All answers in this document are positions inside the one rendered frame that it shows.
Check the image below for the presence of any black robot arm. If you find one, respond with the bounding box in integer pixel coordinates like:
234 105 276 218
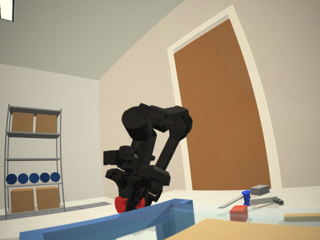
103 103 193 207

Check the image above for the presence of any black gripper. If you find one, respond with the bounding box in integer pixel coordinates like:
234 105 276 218
105 144 171 212

